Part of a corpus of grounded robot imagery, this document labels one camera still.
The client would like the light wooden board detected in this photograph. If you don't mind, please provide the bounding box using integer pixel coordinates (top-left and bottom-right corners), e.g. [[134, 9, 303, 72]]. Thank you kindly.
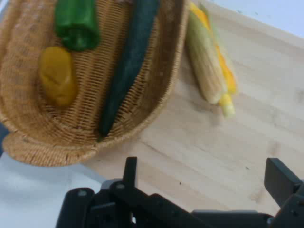
[[83, 0, 304, 217]]

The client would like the green bell pepper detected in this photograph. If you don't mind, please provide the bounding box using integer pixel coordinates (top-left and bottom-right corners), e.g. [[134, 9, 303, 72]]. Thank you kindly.
[[54, 0, 100, 52]]

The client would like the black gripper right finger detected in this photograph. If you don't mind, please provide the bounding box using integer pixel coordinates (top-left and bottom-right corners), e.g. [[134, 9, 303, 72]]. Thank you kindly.
[[263, 157, 304, 228]]

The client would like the corn cob with husk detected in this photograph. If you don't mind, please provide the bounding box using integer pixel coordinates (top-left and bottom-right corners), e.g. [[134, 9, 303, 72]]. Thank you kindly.
[[185, 2, 238, 119]]

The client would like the yellow-brown potato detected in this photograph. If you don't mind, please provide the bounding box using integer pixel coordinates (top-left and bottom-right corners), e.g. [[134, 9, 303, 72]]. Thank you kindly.
[[38, 46, 78, 107]]

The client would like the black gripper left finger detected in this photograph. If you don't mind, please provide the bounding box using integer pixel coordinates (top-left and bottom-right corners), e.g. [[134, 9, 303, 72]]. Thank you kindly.
[[56, 156, 206, 228]]

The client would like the dark green cucumber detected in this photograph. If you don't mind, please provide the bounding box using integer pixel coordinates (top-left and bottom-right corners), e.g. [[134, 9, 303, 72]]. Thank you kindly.
[[98, 0, 160, 141]]

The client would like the woven wicker basket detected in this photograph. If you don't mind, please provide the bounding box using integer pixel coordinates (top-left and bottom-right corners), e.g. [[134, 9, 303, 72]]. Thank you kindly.
[[0, 0, 190, 168]]

